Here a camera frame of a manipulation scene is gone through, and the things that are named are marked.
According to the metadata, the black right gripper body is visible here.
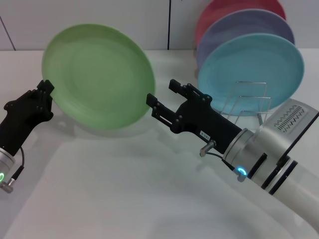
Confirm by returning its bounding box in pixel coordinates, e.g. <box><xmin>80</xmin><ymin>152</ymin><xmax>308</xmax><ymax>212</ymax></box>
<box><xmin>170</xmin><ymin>95</ymin><xmax>244</xmax><ymax>155</ymax></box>

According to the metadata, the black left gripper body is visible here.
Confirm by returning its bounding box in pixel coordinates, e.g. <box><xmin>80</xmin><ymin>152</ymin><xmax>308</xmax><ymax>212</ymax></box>
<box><xmin>0</xmin><ymin>88</ymin><xmax>54</xmax><ymax>157</ymax></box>

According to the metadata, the green plastic plate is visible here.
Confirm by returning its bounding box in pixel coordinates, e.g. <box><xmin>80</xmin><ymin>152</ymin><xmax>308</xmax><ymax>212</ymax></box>
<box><xmin>41</xmin><ymin>23</ymin><xmax>157</xmax><ymax>131</ymax></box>

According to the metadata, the light blue plastic plate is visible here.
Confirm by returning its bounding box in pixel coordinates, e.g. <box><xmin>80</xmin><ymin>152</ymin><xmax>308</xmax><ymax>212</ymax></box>
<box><xmin>197</xmin><ymin>33</ymin><xmax>305</xmax><ymax>117</ymax></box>

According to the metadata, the purple plastic plate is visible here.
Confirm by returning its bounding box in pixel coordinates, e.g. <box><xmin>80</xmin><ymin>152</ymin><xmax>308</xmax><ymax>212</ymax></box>
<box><xmin>195</xmin><ymin>9</ymin><xmax>296</xmax><ymax>73</ymax></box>

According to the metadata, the red plastic plate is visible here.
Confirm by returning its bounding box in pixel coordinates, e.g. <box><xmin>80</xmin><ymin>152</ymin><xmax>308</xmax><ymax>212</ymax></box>
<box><xmin>195</xmin><ymin>0</ymin><xmax>287</xmax><ymax>50</ymax></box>

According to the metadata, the right gripper cable with plug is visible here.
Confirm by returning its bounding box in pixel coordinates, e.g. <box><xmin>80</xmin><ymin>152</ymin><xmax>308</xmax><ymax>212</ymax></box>
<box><xmin>199</xmin><ymin>139</ymin><xmax>241</xmax><ymax>173</ymax></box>

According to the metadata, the gripper cable with plug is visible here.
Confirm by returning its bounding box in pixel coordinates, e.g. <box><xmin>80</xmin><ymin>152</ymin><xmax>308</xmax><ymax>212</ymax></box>
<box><xmin>199</xmin><ymin>139</ymin><xmax>241</xmax><ymax>173</ymax></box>
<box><xmin>0</xmin><ymin>146</ymin><xmax>26</xmax><ymax>194</ymax></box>

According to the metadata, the left gripper cable with plug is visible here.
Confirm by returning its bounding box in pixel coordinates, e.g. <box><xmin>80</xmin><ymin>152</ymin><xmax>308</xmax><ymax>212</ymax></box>
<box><xmin>0</xmin><ymin>146</ymin><xmax>26</xmax><ymax>194</ymax></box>

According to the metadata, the grey slanted wall strip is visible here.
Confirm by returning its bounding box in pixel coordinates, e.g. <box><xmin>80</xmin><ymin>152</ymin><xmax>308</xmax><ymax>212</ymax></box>
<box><xmin>0</xmin><ymin>16</ymin><xmax>16</xmax><ymax>51</ymax></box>

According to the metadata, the metal wire plate rack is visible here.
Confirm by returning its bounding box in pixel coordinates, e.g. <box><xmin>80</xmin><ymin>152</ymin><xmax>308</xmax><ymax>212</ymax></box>
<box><xmin>219</xmin><ymin>81</ymin><xmax>275</xmax><ymax>126</ymax></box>

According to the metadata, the black vertical wall strip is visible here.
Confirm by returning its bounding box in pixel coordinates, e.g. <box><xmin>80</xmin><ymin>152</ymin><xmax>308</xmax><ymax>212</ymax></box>
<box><xmin>166</xmin><ymin>0</ymin><xmax>173</xmax><ymax>50</ymax></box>

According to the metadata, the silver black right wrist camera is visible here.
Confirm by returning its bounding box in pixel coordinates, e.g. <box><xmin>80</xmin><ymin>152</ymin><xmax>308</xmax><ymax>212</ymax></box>
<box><xmin>253</xmin><ymin>98</ymin><xmax>319</xmax><ymax>161</ymax></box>

